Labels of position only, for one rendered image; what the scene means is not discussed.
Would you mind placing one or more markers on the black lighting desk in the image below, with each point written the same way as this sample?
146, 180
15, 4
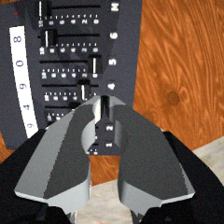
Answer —
96, 45

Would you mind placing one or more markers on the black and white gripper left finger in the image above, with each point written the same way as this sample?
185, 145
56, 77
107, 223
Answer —
51, 168

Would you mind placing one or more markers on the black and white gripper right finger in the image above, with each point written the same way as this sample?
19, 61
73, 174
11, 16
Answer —
158, 170

